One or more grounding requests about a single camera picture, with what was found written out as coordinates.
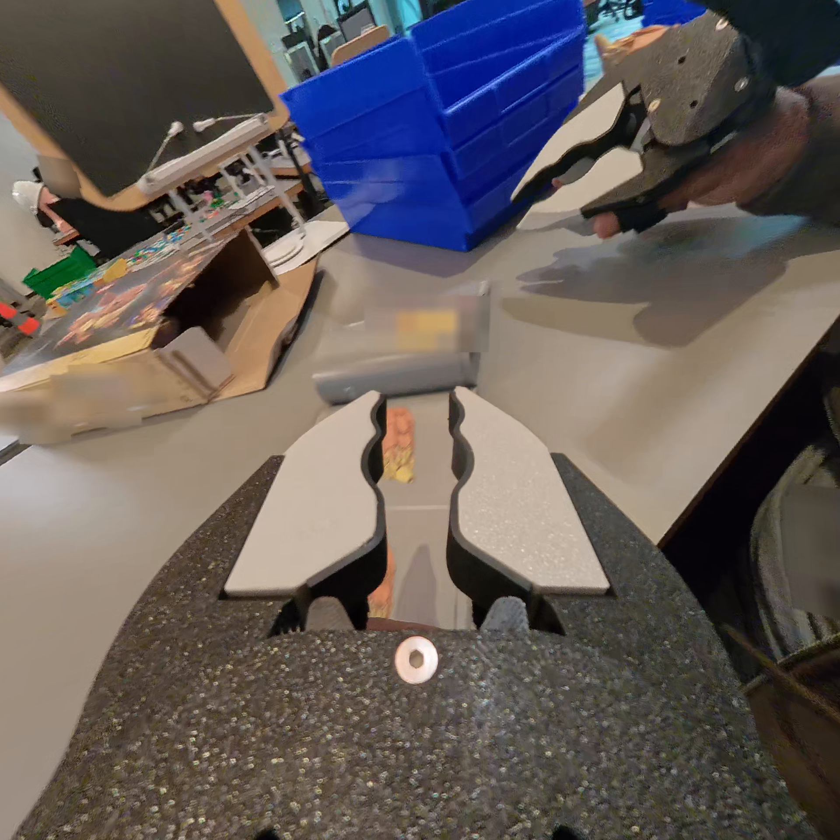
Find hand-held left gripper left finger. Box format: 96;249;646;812
223;390;389;599

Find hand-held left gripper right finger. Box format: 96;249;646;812
448;386;613;598

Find grey instruction booklet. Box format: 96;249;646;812
312;351;492;631

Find person's right forearm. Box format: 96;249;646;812
696;0;840;221

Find cardboard toy box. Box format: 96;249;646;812
0;226;324;447

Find blue plastic bin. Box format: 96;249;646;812
280;0;592;253

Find white base board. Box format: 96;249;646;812
262;220;350;271

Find green storage bin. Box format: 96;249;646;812
23;246;99;299

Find red plastic object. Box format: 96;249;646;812
0;298;42;337

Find black panel with wooden rim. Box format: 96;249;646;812
0;0;291;212

